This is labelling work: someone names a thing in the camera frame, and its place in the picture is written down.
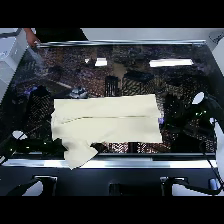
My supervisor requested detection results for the cream garment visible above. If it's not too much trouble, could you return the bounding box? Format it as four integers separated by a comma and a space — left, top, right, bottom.
50, 93, 164, 171

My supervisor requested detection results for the person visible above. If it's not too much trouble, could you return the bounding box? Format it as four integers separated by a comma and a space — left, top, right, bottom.
22, 27, 90, 48

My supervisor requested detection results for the black cable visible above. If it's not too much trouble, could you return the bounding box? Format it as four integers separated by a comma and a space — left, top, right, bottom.
199, 141, 224, 195

